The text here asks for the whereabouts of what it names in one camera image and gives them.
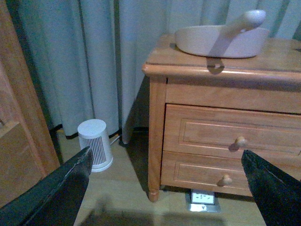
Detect grey curtain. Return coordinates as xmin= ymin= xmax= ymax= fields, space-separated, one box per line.
xmin=6 ymin=0 xmax=301 ymax=143

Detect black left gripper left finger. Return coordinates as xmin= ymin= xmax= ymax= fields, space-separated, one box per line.
xmin=0 ymin=147 xmax=93 ymax=226

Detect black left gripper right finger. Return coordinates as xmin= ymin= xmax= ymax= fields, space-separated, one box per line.
xmin=241 ymin=150 xmax=301 ymax=226

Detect floor power socket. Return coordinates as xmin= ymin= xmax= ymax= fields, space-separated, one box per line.
xmin=185 ymin=189 xmax=221 ymax=213

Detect wooden drawer knob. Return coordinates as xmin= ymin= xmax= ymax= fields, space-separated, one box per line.
xmin=220 ymin=174 xmax=233 ymax=186
xmin=234 ymin=136 xmax=247 ymax=147

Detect wooden cabinet on left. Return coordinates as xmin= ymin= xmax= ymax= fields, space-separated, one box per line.
xmin=0 ymin=0 xmax=60 ymax=206

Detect lower wooden drawer knob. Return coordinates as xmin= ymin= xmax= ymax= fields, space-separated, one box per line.
xmin=220 ymin=174 xmax=233 ymax=186

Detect beige plastic dustpan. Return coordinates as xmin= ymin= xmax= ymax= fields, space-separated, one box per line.
xmin=174 ymin=25 xmax=269 ymax=58

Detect wooden nightstand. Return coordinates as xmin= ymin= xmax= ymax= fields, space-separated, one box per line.
xmin=143 ymin=34 xmax=301 ymax=202

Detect upper wooden drawer knob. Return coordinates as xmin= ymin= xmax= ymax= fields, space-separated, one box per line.
xmin=234 ymin=136 xmax=247 ymax=147

